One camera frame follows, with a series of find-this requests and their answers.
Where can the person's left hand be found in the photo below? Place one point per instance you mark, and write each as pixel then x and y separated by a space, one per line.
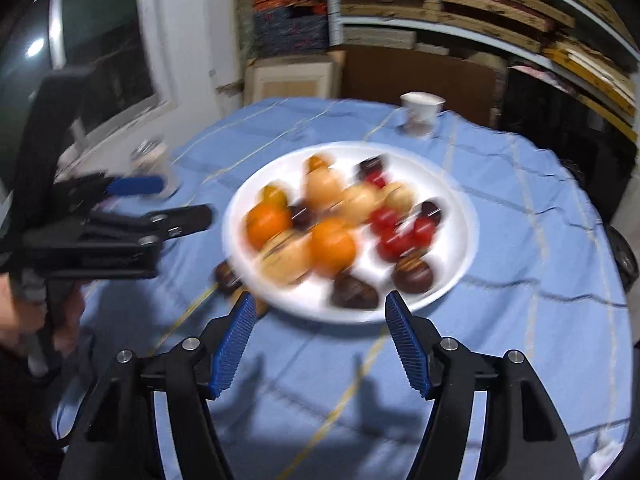
pixel 10 310

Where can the orange tangerine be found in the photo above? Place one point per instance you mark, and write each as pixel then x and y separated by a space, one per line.
pixel 332 247
pixel 267 225

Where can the cream striped pepino melon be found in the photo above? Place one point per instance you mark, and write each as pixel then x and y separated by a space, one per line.
pixel 357 202
pixel 285 260
pixel 398 197

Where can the white metal shelf rack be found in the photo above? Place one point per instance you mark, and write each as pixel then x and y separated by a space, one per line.
pixel 334 10

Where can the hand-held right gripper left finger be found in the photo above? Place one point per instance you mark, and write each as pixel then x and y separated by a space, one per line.
pixel 232 345

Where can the beige drink can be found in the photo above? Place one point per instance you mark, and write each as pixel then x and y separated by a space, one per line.
pixel 150 157

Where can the stack of yellow wooden frames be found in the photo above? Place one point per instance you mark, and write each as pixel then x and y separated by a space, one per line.
pixel 590 70

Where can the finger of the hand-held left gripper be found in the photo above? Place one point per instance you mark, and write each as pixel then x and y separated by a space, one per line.
pixel 135 186
pixel 190 217

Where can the stack of blue patterned boxes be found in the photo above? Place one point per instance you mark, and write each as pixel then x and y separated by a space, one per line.
pixel 290 32

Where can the dark brown mangosteen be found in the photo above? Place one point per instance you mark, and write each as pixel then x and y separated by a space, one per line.
pixel 412 272
pixel 370 165
pixel 354 290
pixel 227 277

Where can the blue striped tablecloth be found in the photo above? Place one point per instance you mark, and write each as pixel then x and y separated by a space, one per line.
pixel 525 260

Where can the crumpled white tissue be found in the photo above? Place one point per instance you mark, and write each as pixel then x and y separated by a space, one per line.
pixel 606 452

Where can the person's dark clothing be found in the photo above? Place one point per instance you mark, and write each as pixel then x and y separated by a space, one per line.
pixel 25 420

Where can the pale orange round fruit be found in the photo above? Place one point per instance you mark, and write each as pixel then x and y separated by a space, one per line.
pixel 322 187

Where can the grey stone slab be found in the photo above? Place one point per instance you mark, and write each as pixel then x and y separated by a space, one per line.
pixel 245 25

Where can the aluminium frame window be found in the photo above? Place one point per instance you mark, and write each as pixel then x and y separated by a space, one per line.
pixel 100 35

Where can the stack of woven tan boxes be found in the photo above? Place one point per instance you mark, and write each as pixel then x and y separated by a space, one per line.
pixel 490 5

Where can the red tomato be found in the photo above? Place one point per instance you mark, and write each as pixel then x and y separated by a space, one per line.
pixel 382 217
pixel 422 230
pixel 376 180
pixel 395 247

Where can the yellow orange tomato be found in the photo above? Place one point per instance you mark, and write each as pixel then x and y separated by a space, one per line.
pixel 318 163
pixel 272 195

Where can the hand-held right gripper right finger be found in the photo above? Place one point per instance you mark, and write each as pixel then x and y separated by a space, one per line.
pixel 407 345

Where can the black glossy panel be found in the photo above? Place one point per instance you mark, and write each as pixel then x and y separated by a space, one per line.
pixel 560 120

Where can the wooden picture frame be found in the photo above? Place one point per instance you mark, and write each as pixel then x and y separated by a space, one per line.
pixel 290 77

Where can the brown board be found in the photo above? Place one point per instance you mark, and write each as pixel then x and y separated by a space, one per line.
pixel 415 80

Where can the white paper cup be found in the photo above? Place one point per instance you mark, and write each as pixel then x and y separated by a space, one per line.
pixel 420 110

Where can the grey flat box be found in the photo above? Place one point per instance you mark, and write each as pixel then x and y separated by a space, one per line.
pixel 377 37

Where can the black round stool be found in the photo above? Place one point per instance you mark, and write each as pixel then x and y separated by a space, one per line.
pixel 625 260

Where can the white plate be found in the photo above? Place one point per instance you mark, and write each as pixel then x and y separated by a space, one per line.
pixel 452 240

